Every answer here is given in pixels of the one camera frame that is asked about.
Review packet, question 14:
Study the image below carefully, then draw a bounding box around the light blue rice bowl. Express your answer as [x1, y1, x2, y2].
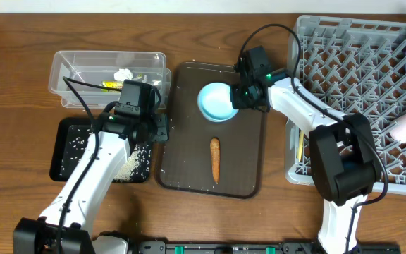
[197, 83, 239, 123]

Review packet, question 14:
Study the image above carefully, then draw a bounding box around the green pandan snack wrapper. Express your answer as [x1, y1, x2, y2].
[101, 81, 123, 92]

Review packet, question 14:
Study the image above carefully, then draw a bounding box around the white tissue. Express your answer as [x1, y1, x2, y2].
[113, 68, 161, 87]

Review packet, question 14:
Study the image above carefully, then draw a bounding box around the orange carrot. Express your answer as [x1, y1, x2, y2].
[210, 138, 221, 184]

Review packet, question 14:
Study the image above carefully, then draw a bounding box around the pale yellow spoon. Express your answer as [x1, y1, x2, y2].
[297, 131, 305, 162]

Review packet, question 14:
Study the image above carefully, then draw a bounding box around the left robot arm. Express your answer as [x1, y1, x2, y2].
[13, 80, 169, 254]

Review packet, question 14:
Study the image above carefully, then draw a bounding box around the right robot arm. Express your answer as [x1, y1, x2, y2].
[230, 46, 383, 253]

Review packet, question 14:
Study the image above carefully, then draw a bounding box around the grey dishwasher rack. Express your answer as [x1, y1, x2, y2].
[294, 15, 406, 195]

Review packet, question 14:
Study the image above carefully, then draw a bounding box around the spilled white rice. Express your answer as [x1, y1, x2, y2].
[60, 126, 153, 183]

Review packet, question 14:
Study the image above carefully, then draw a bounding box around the clear plastic bin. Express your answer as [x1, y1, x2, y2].
[49, 51, 171, 109]

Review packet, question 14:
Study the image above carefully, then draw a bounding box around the dark brown serving tray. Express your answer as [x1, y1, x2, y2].
[156, 61, 266, 199]

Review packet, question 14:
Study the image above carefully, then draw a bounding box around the black plastic bin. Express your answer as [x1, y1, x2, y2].
[49, 117, 154, 184]

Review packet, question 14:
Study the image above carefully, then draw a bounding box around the right black cable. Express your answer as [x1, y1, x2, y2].
[236, 23, 390, 254]

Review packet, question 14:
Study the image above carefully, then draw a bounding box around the black cable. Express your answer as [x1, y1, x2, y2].
[236, 23, 390, 254]
[55, 75, 125, 254]

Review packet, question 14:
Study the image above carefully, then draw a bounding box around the left black cable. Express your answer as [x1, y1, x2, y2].
[55, 75, 125, 254]

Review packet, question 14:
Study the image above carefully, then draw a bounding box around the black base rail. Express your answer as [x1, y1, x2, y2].
[128, 240, 401, 254]

